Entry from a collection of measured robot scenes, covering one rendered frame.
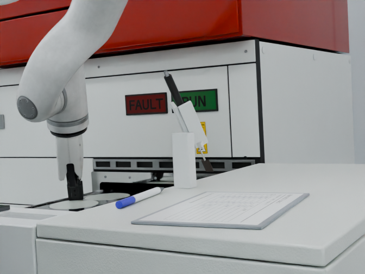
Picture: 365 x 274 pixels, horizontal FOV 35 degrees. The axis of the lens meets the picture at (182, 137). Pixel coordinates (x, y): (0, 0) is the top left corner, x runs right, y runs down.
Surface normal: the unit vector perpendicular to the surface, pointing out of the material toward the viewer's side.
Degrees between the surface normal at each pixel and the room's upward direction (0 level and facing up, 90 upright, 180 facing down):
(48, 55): 81
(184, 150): 90
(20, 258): 90
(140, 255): 90
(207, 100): 90
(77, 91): 107
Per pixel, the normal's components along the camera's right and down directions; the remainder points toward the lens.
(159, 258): -0.53, 0.07
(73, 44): 0.15, -0.10
